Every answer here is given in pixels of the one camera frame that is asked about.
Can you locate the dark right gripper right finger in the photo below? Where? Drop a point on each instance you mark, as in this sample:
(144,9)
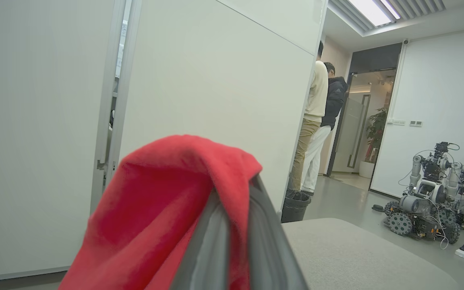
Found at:
(270,249)

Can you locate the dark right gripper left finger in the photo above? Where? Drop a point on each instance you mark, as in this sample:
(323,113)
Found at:
(212,257)

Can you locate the red and white garment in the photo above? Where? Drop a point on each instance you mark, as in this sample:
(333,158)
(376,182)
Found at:
(155,201)

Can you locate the black trash bin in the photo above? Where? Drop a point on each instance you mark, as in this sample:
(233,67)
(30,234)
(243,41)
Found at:
(295,207)

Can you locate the black round floor disc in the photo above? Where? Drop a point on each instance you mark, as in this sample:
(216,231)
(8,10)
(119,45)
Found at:
(378,208)

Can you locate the white plant pot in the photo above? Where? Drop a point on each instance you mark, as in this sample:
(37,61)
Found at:
(366,169)

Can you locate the frosted glass door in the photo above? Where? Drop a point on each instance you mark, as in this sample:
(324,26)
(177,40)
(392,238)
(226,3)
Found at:
(351,133)

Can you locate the green potted plant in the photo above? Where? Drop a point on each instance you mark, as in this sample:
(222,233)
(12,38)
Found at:
(377,131)

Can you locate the person in cream sweater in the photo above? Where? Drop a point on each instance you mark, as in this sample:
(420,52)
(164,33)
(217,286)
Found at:
(317,96)

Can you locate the person in dark jacket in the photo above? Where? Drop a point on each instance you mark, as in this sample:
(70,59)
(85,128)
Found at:
(334,100)

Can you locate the wide white partition panel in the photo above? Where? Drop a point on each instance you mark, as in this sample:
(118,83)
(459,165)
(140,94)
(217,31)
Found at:
(34,121)

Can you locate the rectangular ceiling light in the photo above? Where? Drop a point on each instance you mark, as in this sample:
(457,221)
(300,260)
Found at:
(375,10)

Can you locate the white wall switch panel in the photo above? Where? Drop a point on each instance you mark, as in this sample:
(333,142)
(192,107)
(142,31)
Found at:
(415,123)
(399,122)

